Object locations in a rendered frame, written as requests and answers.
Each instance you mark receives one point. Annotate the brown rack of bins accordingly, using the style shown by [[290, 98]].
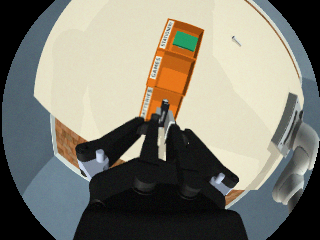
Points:
[[174, 70]]

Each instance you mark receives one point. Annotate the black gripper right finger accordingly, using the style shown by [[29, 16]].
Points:
[[189, 178]]

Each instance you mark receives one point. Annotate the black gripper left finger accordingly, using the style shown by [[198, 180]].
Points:
[[99, 155]]

